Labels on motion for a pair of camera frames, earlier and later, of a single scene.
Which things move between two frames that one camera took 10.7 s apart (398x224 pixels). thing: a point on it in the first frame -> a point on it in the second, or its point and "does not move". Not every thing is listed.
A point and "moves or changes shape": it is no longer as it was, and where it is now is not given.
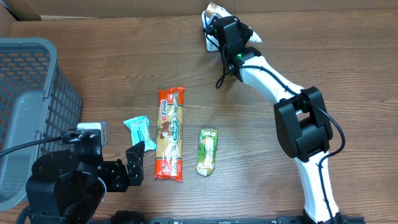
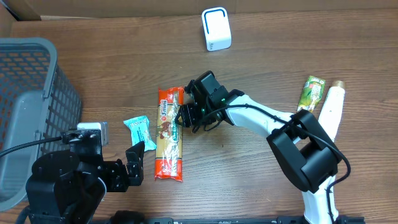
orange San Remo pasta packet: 170,134 does not move
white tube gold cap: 217,12 -> 330,114
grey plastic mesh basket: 38,102 does not move
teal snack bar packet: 140,131 does not move
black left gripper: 121,173 does not move
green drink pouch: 208,149 moves or changes shape
